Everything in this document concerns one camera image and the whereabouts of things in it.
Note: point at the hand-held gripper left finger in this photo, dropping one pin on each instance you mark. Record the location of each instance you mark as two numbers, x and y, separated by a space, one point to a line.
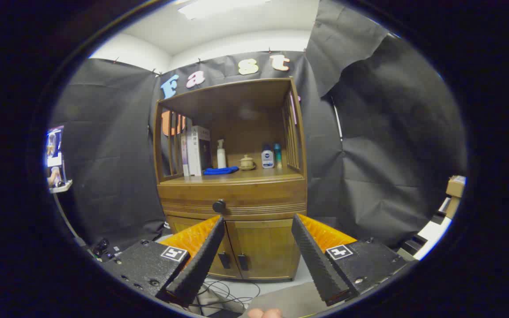
201 265

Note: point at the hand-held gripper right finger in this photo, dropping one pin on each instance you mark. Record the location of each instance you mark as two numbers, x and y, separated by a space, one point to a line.
316 265

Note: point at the black round drawer knob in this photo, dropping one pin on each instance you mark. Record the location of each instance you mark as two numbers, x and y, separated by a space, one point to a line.
219 206

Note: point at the brown wooden drawer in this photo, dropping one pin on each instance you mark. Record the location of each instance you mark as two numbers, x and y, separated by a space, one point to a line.
263 196

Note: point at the wooden countertop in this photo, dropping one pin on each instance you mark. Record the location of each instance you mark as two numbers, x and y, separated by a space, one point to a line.
263 173

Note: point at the brown wooden cabinet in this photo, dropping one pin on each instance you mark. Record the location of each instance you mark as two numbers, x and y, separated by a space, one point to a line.
259 132

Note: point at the blue folded cloth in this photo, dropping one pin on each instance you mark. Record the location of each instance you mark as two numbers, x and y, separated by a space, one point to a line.
221 170

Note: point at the small black device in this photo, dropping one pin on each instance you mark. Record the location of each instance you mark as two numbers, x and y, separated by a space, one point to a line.
101 247

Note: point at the white pump bottle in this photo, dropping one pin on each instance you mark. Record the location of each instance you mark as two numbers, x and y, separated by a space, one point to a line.
222 157

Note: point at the thin white book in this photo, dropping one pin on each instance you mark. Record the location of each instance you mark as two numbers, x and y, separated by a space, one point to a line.
188 154

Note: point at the thin pale purple book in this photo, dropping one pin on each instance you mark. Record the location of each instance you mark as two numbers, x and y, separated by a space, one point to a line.
183 154

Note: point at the cream lidded tea bowl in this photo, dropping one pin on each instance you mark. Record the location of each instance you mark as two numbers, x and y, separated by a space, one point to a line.
247 162

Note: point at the thick white book dark cover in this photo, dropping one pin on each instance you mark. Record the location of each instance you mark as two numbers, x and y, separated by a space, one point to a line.
201 150

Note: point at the white lotion bottle blue cap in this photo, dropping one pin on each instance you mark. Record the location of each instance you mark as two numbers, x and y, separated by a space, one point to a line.
267 159

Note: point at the teal slim bottle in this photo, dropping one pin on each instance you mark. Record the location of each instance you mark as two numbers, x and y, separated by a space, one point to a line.
278 154

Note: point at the white table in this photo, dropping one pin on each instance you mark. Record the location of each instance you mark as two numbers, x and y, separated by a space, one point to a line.
431 232

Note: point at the cardboard box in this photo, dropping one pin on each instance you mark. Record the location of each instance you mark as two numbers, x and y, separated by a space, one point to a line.
456 185

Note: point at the wall poster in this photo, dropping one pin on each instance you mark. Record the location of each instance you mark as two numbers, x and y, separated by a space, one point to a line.
55 150

